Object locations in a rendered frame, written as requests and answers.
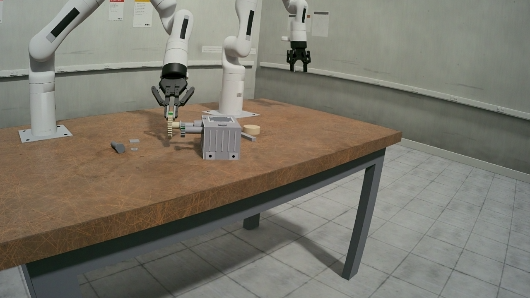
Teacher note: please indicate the grey rectangular bar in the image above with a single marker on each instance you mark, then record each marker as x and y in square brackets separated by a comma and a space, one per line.
[248, 137]

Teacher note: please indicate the beige short cylinder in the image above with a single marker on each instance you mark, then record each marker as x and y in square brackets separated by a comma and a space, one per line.
[251, 129]

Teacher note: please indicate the grey hex bolt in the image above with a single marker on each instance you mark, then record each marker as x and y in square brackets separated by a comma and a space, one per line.
[119, 147]

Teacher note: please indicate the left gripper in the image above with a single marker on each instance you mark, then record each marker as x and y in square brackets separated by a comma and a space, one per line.
[298, 53]

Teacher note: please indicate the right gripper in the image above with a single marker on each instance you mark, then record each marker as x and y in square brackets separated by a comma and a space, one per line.
[173, 83]

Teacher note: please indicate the cream gear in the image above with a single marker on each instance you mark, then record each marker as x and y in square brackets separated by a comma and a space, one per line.
[175, 125]

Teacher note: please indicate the grey engine case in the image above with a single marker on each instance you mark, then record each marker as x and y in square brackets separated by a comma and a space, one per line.
[220, 136]

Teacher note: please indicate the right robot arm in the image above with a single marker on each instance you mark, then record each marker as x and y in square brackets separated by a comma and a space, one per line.
[42, 47]

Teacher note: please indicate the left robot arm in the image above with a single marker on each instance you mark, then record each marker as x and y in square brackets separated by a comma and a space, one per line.
[234, 47]

